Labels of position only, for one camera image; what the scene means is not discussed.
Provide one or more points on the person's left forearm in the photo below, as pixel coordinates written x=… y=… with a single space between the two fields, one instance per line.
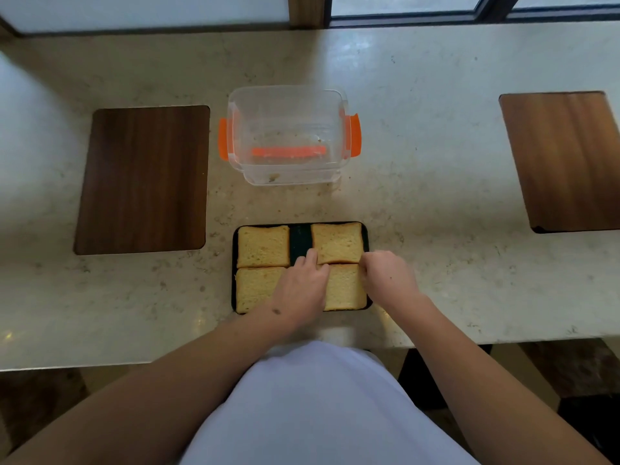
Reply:
x=160 y=392

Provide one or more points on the person's right forearm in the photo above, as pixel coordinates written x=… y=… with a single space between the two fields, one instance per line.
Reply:
x=484 y=382

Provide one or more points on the person's right hand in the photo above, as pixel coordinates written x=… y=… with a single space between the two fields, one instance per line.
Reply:
x=390 y=278

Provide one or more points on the dark green tray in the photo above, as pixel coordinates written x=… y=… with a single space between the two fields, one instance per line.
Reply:
x=300 y=239

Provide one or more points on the person's left hand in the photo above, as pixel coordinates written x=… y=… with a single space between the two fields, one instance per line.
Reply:
x=300 y=290

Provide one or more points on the dark metal window frame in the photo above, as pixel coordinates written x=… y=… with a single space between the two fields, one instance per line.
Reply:
x=411 y=19

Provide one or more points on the dark wooden table inlay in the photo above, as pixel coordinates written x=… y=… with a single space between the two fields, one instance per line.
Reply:
x=566 y=159
x=145 y=179

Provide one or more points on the person's white shirt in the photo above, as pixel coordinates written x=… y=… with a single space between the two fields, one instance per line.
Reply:
x=324 y=411

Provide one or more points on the wooden window post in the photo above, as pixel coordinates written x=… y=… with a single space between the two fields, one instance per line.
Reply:
x=7 y=29
x=307 y=9

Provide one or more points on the clear container with orange clips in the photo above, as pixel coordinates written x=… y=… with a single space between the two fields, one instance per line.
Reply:
x=290 y=174

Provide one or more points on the golden bread slice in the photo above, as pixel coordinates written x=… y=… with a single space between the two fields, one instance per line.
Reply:
x=336 y=242
x=264 y=246
x=254 y=290
x=345 y=288

